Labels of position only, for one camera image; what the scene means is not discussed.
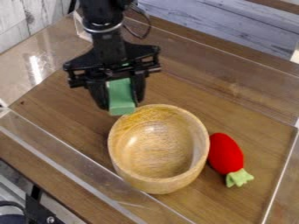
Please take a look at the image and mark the brown wooden bowl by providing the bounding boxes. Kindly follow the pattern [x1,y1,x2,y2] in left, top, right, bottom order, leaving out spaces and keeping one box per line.
[107,104,211,194]

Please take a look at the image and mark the red plush strawberry toy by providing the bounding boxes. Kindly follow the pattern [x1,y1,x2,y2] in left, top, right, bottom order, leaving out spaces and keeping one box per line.
[209,133,255,187]

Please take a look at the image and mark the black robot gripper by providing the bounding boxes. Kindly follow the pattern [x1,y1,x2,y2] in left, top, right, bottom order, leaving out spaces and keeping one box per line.
[63,29,161,110]

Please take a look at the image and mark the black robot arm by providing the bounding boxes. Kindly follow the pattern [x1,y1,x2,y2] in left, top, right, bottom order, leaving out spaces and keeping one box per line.
[63,0,161,116]

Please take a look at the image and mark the clear acrylic tray wall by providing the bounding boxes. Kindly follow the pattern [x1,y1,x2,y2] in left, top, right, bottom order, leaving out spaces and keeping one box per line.
[0,17,299,224]

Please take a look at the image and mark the green rectangular block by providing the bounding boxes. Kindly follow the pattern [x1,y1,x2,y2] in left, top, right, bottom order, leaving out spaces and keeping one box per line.
[107,78,137,116]

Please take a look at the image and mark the black table mount bracket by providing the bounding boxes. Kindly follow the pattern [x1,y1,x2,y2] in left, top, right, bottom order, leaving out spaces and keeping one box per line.
[0,185,67,224]

